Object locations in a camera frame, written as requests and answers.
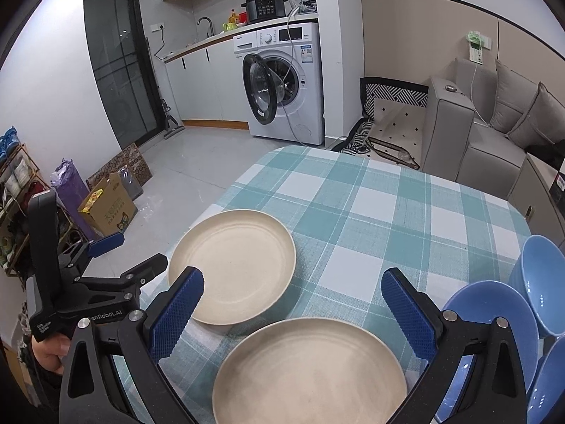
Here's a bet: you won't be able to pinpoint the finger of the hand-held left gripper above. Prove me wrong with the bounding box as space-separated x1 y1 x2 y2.
73 253 169 314
59 232 125 277

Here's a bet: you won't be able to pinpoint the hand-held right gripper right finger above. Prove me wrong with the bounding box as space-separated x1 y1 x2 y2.
382 269 529 424

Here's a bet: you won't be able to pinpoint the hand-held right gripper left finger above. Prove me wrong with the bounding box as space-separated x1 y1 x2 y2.
59 266 204 424

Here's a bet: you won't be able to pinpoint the beige plate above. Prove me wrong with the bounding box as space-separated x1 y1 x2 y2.
212 317 408 424
168 210 296 336

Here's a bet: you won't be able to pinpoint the blue bowl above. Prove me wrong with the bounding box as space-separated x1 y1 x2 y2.
510 235 565 338
435 281 540 424
525 336 565 424

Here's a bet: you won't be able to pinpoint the person's left hand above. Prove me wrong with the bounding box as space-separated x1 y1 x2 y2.
32 333 71 376

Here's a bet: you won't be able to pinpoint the open cardboard box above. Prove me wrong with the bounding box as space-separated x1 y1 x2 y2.
77 172 137 238

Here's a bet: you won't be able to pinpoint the grey flat board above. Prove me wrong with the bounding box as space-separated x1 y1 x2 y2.
117 165 144 200

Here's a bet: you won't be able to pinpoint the purple bag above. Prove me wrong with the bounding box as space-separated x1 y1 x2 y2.
50 158 95 241

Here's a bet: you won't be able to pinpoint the brown patterned board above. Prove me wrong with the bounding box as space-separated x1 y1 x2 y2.
86 142 153 190

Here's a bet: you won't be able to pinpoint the wooden shoe rack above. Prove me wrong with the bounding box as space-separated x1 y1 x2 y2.
0 141 84 279

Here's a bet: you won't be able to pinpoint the teal checked tablecloth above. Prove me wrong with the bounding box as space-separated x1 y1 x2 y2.
108 145 533 424

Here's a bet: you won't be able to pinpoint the blue shoes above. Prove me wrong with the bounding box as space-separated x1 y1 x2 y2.
0 127 20 162

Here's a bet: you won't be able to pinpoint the dark glass door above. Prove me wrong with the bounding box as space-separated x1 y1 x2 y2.
84 0 162 151

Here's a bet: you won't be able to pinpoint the grey sofa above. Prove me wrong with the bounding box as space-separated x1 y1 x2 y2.
421 57 565 204

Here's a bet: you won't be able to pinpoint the white kitchen base cabinet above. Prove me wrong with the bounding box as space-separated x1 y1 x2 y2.
164 31 250 130

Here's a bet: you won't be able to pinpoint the black white patterned bag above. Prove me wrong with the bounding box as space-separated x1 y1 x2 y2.
340 76 431 171

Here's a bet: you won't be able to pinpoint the dark navy cushion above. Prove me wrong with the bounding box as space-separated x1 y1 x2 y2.
525 141 565 162

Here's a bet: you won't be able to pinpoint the white washing machine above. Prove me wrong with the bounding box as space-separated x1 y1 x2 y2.
232 22 325 146

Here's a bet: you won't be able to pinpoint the grey cushion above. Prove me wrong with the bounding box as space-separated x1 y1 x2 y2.
505 82 565 151
489 59 541 135

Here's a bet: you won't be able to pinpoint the black pressure cooker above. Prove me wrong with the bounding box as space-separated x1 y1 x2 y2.
240 0 290 25

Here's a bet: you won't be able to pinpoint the wall socket with charger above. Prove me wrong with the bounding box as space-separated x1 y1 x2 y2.
464 30 492 65

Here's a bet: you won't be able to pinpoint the cable bundle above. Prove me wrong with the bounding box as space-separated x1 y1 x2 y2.
287 0 319 16

